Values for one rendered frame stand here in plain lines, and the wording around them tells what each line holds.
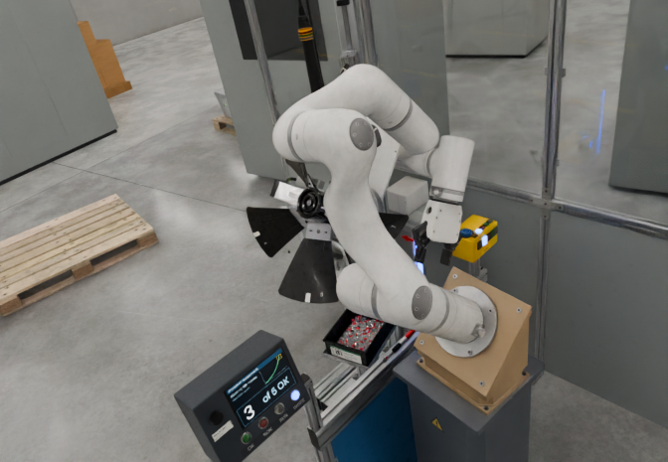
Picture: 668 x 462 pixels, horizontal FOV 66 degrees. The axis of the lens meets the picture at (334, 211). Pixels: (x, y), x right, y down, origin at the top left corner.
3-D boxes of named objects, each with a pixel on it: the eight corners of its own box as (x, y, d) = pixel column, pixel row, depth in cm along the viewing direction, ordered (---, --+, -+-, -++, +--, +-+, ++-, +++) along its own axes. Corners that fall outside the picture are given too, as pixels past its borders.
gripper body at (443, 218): (441, 197, 124) (432, 241, 125) (470, 202, 130) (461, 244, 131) (420, 192, 131) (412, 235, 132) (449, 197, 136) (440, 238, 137)
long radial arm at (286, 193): (343, 203, 213) (324, 197, 205) (337, 220, 213) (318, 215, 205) (297, 187, 233) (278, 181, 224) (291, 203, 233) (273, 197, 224)
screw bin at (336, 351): (355, 313, 193) (353, 299, 189) (396, 325, 184) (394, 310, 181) (325, 354, 178) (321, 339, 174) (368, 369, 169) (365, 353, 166)
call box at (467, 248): (473, 236, 196) (472, 213, 190) (497, 244, 189) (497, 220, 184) (449, 257, 187) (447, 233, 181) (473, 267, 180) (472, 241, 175)
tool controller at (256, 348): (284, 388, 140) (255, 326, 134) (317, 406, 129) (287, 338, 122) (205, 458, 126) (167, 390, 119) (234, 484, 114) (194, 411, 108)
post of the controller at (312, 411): (316, 419, 149) (303, 372, 140) (323, 424, 147) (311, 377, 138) (309, 426, 148) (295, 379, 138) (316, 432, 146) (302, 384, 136)
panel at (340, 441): (479, 402, 231) (475, 288, 198) (482, 404, 230) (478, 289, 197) (355, 552, 186) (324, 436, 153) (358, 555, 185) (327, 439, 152)
